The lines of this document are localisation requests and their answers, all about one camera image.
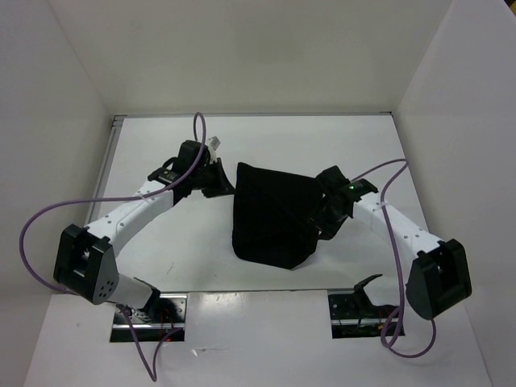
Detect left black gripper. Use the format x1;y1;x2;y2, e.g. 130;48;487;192
190;157;236;198

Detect black skirt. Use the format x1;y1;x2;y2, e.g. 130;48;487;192
231;162;323;270

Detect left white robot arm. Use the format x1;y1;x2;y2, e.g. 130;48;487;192
53;137;235;323

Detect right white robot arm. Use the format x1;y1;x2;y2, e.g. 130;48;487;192
312;166;472;320

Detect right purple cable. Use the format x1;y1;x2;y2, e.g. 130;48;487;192
350;159;410;359

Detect purple cable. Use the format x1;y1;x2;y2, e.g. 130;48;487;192
350;159;410;359
19;111;207;383

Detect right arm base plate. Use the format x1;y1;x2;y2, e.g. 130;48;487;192
327;289;397;339

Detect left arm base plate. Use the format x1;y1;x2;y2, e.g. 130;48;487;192
110;293;188;343

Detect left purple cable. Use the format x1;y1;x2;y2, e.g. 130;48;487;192
19;111;207;383

